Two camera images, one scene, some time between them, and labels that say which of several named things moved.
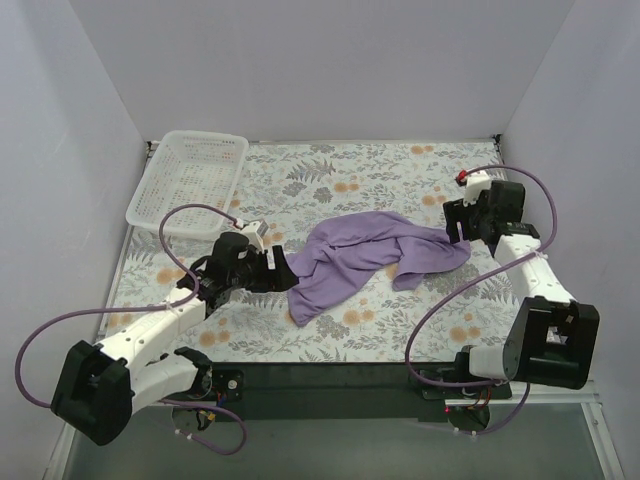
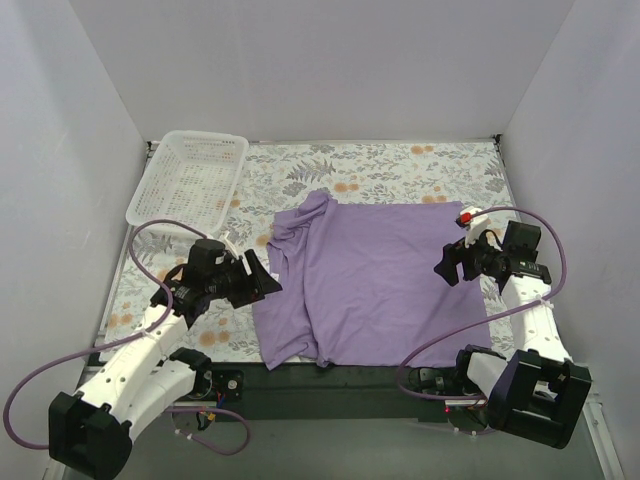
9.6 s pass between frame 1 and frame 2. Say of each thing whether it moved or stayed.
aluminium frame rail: stayed
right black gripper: moved
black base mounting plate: stayed
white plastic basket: stayed
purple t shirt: moved
